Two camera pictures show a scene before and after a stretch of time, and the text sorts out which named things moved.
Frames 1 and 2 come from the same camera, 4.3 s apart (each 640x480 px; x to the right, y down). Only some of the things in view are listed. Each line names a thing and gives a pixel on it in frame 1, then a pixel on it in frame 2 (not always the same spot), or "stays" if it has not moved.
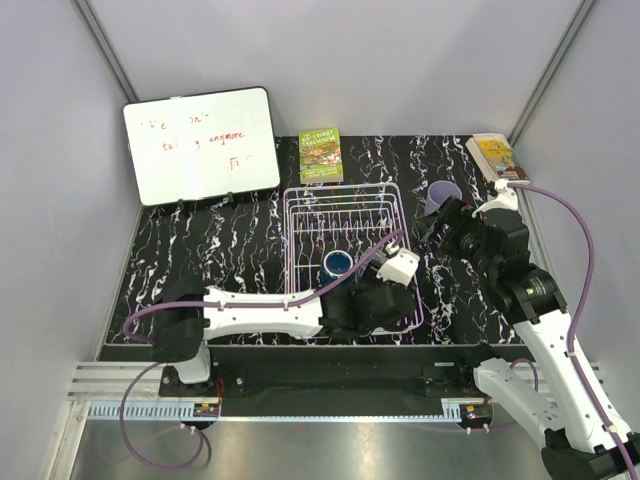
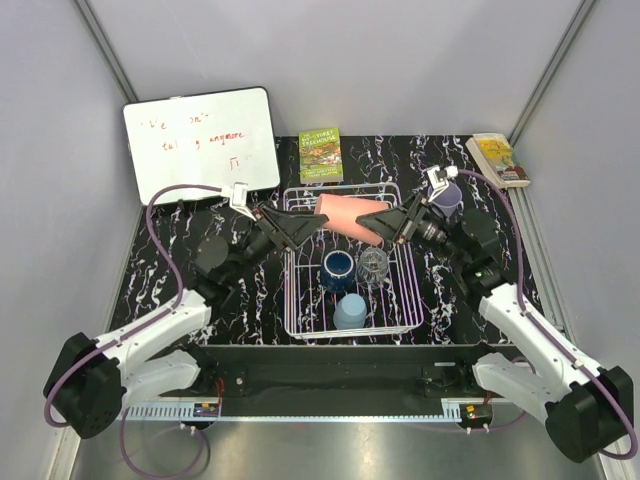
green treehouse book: (320, 156) stays
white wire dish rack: (356, 219) stays
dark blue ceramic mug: (335, 263) stays
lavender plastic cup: (440, 191) stays
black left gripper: (376, 282) to (297, 226)
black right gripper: (456, 214) to (389, 222)
